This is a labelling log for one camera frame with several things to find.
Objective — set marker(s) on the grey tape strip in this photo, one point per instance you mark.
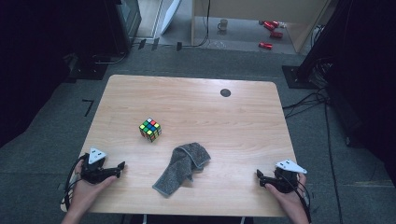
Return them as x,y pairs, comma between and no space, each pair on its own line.
61,187

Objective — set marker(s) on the grey mug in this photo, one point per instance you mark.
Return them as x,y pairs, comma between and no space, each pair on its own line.
222,25

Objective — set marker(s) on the person's right hand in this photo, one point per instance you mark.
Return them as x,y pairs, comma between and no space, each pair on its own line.
289,200

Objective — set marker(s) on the black tape piece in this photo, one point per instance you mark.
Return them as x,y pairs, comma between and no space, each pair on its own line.
155,44
141,44
179,46

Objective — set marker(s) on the person's left hand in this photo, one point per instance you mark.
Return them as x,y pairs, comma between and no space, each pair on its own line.
84,193

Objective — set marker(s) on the black floor plate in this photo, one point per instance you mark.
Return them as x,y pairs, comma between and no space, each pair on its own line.
88,70

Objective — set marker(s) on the multicoloured puzzle cube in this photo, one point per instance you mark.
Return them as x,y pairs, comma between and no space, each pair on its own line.
150,129

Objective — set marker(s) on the black round table grommet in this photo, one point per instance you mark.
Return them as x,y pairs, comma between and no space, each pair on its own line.
225,92

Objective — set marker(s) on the black cabinet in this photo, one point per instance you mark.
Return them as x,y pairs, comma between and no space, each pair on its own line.
124,25

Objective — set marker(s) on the white board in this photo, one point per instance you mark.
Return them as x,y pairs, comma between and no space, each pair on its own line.
169,15

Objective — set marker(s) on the red can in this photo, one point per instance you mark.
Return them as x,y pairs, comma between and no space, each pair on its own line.
265,45
270,25
276,34

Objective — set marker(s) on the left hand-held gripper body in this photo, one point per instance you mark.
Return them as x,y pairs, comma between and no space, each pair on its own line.
93,168

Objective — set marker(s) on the black stand base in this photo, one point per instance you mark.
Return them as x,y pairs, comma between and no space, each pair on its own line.
295,77

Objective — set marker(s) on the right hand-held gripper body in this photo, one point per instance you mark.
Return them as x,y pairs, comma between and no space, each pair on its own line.
288,177

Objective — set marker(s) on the grey cloth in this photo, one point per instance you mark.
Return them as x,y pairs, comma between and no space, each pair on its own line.
183,165

